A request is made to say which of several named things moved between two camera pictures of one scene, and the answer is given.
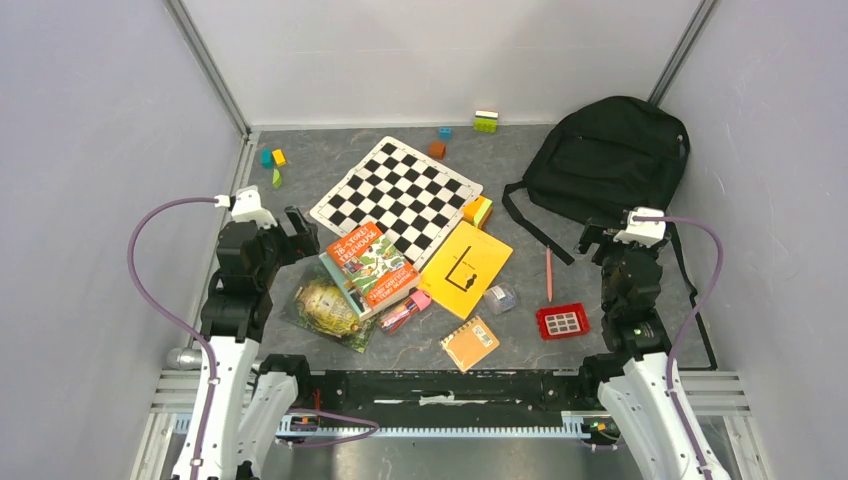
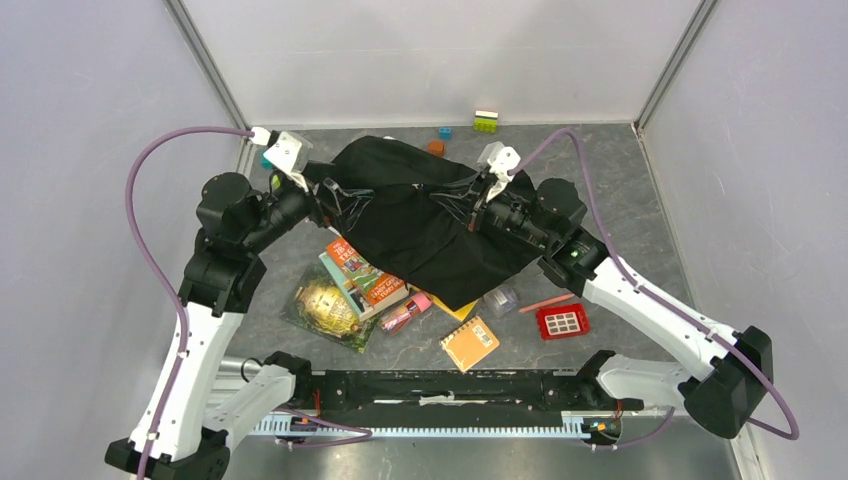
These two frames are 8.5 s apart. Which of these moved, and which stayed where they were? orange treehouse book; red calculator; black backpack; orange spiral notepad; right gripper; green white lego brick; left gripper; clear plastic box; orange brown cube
Moved: black backpack; right gripper; left gripper
Stayed: red calculator; orange spiral notepad; clear plastic box; orange treehouse book; orange brown cube; green white lego brick
